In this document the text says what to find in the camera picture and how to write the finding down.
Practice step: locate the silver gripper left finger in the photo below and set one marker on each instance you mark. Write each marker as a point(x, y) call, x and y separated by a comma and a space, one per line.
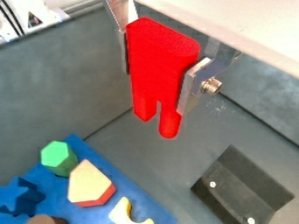
point(122, 11)

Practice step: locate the red two-legged block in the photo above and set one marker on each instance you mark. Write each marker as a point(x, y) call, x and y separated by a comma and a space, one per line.
point(161, 53)

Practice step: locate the yellow arch block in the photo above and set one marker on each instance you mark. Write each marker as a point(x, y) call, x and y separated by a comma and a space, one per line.
point(121, 213)

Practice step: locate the blue foam shape board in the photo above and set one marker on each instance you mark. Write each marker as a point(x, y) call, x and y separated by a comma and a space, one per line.
point(58, 206)

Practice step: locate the brown cylinder block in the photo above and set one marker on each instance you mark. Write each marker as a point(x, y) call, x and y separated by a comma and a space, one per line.
point(46, 219)

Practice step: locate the dark blue star block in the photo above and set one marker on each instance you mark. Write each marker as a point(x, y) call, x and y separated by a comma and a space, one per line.
point(19, 197)

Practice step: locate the green hexagon block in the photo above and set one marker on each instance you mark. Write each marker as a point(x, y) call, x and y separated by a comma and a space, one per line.
point(59, 158)

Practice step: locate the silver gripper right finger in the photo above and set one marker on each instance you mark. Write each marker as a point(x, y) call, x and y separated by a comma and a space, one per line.
point(199, 79)

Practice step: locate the black curved stand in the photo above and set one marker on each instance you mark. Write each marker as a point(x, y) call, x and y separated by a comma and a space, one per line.
point(238, 191)

